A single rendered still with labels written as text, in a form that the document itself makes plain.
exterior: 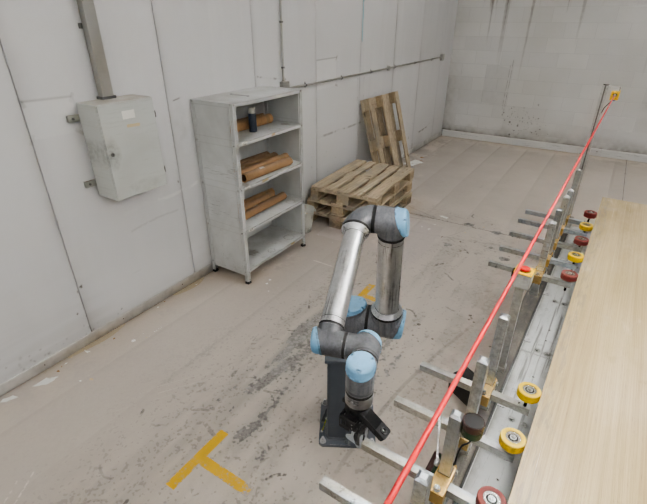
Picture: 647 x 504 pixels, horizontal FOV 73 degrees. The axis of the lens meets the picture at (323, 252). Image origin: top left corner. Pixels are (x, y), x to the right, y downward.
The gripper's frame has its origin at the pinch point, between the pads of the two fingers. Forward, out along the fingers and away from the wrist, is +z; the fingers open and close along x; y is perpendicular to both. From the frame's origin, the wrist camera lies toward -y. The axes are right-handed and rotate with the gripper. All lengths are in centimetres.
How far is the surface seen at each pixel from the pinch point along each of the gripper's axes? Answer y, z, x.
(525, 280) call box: -29, -37, -76
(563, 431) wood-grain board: -55, -7, -37
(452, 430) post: -27.4, -24.0, -2.1
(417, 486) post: -26.8, -29.0, 22.9
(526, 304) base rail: -27, 13, -140
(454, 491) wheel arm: -32.0, -3.3, 0.7
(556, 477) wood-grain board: -56, -7, -18
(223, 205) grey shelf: 216, 11, -148
